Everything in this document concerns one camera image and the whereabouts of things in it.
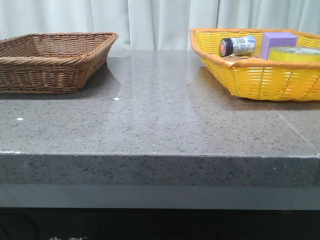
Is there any white curtain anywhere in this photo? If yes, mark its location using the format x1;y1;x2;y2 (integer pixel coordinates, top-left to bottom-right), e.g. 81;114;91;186
0;0;320;51

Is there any yellow woven basket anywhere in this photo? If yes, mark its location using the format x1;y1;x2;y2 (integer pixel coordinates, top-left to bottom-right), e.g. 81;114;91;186
189;28;320;102

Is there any small black-capped bottle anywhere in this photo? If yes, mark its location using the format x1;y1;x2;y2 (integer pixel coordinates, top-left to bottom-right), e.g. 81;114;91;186
219;35;256;57

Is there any brown flat item in basket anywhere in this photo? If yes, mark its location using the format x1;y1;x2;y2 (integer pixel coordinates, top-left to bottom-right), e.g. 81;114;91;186
221;53;259;62

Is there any brown wicker basket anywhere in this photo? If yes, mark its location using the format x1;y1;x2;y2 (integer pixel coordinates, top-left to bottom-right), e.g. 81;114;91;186
0;32;119;94

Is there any purple foam block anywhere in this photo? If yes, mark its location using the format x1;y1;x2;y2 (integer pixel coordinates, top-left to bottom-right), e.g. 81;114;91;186
259;32;298;60

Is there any yellow packing tape roll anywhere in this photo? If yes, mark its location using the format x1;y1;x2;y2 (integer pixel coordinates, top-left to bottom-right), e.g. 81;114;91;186
268;46;320;62

